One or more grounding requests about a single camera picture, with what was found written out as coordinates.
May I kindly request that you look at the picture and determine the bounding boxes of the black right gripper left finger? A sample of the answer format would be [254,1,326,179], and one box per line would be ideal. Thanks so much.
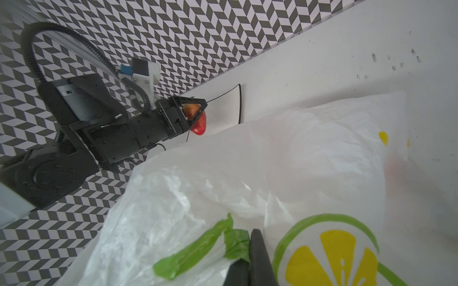
[223,259,250,286]

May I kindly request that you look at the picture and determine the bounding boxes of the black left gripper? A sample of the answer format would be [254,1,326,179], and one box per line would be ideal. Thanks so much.
[70,96,208,168]

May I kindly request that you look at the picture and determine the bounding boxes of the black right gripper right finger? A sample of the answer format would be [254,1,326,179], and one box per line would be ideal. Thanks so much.
[250,229,278,286]

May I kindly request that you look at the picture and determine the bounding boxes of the red fake strawberry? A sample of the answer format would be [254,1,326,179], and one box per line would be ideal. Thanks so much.
[183,103,208,137]

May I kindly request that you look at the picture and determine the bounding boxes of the white plastic bag lemon print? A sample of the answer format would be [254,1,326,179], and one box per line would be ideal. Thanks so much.
[58,91,458,286]

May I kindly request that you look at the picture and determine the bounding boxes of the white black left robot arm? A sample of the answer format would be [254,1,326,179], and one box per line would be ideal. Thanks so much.
[1,73,207,209]

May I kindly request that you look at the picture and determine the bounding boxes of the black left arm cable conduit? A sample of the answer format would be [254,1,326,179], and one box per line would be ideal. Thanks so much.
[20,22,153,144]

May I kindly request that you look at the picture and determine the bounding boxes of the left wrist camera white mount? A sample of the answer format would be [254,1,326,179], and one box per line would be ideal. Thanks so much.
[119,58,161,110]

